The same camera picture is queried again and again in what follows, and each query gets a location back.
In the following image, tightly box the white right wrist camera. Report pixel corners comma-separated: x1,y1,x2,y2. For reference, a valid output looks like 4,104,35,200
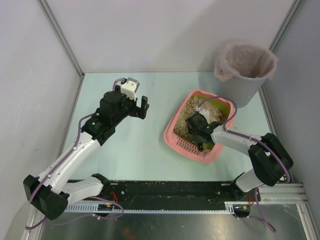
195,106,211,124

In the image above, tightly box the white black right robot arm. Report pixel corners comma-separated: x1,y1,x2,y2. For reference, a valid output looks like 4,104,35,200
186,112,294,193

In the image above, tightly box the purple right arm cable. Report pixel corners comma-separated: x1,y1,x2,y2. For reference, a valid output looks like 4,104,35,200
198,96,292,233

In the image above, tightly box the black slotted litter scoop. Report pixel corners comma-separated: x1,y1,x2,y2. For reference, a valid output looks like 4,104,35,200
192,133,215,152

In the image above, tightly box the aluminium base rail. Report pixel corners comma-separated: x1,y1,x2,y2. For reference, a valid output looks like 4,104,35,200
259,183,309,205

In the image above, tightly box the aluminium corner post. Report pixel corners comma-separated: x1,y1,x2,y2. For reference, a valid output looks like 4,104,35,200
269,0,305,52
37,0,84,77

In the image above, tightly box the left aluminium corner post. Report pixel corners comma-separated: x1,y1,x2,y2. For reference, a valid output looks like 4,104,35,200
37,0,84,77

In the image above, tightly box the grey waste bin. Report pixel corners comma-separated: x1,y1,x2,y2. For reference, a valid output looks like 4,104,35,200
219,75,272,108

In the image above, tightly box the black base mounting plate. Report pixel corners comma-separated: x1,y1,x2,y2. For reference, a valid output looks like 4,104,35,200
98,180,255,210

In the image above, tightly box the beige cat litter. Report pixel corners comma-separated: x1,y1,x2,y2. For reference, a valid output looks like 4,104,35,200
173,95,227,142

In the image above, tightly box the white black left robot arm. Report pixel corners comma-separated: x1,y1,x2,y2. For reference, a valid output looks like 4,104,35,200
23,90,150,220

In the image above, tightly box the right aluminium corner post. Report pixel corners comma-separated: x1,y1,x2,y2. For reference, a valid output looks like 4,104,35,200
269,0,305,52

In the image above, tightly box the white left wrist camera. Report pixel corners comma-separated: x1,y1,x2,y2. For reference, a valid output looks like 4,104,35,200
120,77,140,101

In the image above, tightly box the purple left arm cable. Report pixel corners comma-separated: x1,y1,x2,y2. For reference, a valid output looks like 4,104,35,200
24,77,126,231

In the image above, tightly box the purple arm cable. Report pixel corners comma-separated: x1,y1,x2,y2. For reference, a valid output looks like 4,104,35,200
198,96,292,233
24,77,126,231

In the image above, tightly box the pink and green litter box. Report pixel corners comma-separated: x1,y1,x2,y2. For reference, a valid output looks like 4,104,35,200
164,89,235,164

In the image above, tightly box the pink bin liner bag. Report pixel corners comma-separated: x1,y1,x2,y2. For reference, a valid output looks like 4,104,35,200
214,41,279,82

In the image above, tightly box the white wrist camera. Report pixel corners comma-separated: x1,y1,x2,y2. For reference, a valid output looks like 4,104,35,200
195,106,211,124
120,77,140,101

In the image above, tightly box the slotted grey cable duct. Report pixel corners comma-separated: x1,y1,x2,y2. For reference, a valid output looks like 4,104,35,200
64,202,251,215

